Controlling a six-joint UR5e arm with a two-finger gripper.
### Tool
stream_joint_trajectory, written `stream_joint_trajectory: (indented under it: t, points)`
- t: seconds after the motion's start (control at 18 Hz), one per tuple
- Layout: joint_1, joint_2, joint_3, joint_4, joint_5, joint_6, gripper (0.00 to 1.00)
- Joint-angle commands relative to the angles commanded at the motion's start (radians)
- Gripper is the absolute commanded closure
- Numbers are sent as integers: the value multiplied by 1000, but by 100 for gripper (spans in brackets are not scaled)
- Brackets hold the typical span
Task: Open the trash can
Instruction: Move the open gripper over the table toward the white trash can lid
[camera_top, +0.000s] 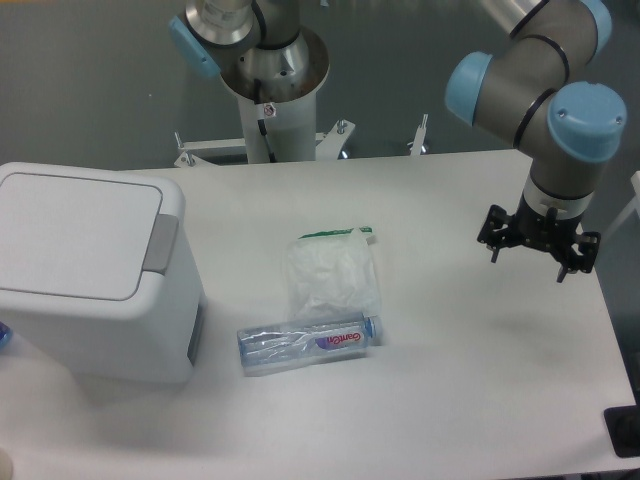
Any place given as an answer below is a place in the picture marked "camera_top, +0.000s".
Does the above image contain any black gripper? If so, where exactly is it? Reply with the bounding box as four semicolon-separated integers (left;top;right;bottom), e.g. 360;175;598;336
477;195;601;283

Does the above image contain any second grey robot arm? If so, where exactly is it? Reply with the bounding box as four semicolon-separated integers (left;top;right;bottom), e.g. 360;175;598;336
168;1;330;104

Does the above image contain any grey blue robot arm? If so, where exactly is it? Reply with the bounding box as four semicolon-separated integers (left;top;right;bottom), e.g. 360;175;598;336
445;1;627;281

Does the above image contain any white plastic trash can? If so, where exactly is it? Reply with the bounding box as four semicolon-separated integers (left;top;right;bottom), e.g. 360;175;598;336
1;162;206;383

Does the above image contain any white trash can lid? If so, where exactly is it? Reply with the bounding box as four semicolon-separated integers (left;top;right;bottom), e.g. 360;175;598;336
1;173;162;301

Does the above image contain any white plastic bag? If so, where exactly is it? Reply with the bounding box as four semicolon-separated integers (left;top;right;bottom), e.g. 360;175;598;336
283;226;381;320

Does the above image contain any crushed clear plastic bottle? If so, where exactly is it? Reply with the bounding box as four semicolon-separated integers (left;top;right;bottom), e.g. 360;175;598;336
237;312;383;373

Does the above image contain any grey lid push button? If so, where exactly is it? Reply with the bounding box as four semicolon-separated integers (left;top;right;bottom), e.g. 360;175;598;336
142;214;179;275

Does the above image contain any blue object at left edge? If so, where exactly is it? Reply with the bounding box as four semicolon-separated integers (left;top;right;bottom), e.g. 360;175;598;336
0;323;13;349

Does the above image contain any white metal base frame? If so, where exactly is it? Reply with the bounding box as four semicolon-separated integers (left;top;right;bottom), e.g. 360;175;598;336
173;114;430;168

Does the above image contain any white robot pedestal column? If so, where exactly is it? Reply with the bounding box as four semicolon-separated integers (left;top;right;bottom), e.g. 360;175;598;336
236;90;317;164

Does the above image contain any black cable on pedestal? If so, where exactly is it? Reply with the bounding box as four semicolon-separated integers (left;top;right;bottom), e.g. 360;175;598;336
252;78;278;164

